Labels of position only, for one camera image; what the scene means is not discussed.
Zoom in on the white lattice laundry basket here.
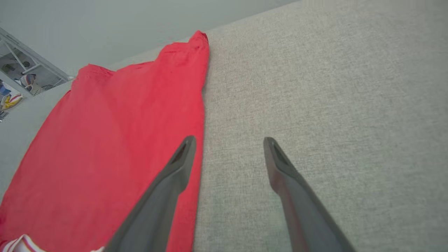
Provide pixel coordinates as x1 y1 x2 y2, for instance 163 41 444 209
26 82 44 96

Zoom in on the white cloth in basket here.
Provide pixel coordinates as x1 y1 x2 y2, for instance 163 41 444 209
19 73 37 86

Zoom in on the red garment with white trim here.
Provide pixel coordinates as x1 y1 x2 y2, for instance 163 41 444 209
0 30 210 252

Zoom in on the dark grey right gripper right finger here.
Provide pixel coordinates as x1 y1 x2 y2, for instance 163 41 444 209
263 137 356 252

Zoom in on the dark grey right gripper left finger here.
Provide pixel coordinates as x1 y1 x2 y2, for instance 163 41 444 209
104 135 196 252

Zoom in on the grey fabric sofa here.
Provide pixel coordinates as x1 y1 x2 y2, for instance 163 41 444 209
0 0 448 252

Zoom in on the red yellow blue printed item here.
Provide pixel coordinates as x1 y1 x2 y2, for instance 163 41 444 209
0 80 24 121

